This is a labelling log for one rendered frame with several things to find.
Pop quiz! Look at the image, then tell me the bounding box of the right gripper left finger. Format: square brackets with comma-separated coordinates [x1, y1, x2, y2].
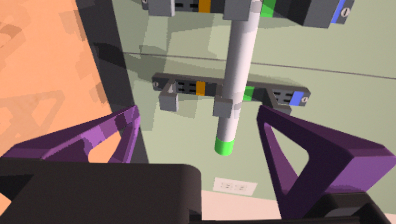
[0, 105, 140, 163]

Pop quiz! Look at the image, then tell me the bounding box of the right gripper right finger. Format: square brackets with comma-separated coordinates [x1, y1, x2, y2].
[256, 105, 396, 219]

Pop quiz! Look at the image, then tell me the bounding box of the white bar with green ends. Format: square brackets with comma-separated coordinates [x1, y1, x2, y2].
[214, 0, 263, 155]

